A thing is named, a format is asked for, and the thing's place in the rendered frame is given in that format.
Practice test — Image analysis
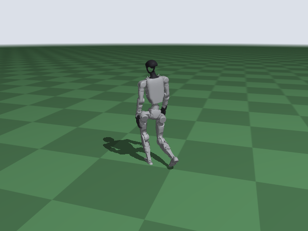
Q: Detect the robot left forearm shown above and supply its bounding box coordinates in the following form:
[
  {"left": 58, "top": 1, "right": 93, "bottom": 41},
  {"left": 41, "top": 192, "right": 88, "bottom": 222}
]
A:
[{"left": 135, "top": 98, "right": 142, "bottom": 117}]

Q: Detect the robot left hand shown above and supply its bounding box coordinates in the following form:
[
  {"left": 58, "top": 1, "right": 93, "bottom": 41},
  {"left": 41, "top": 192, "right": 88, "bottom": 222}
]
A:
[{"left": 135, "top": 115, "right": 141, "bottom": 128}]

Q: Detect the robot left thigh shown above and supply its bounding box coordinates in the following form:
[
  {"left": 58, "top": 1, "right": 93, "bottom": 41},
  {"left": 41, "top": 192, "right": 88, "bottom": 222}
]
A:
[{"left": 139, "top": 111, "right": 150, "bottom": 141}]

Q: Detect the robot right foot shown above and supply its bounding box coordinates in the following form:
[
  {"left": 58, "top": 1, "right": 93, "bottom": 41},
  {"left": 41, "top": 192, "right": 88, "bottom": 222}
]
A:
[{"left": 169, "top": 157, "right": 179, "bottom": 167}]

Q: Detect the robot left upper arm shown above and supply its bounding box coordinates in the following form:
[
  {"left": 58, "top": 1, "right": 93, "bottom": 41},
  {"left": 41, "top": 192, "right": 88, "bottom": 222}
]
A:
[{"left": 138, "top": 79, "right": 147, "bottom": 103}]

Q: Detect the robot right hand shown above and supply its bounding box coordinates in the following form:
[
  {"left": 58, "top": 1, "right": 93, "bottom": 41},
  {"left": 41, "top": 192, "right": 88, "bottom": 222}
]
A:
[{"left": 161, "top": 106, "right": 167, "bottom": 115}]

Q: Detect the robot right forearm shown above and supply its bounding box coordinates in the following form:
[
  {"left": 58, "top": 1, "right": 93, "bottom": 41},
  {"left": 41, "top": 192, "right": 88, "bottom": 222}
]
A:
[{"left": 162, "top": 96, "right": 169, "bottom": 109}]

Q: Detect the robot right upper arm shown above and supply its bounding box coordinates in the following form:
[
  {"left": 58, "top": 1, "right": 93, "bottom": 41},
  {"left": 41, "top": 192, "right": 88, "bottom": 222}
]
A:
[{"left": 162, "top": 76, "right": 169, "bottom": 97}]

